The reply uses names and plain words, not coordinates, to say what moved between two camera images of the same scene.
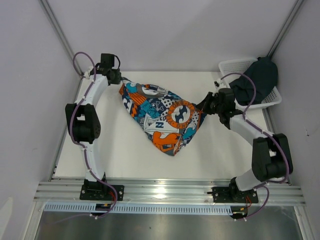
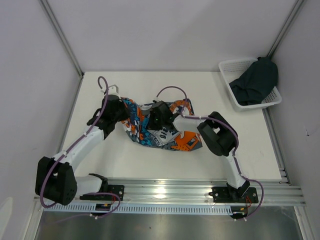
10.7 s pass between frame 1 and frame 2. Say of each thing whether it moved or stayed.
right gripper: moved
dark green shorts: stayed
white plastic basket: stayed
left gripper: moved
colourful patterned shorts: moved
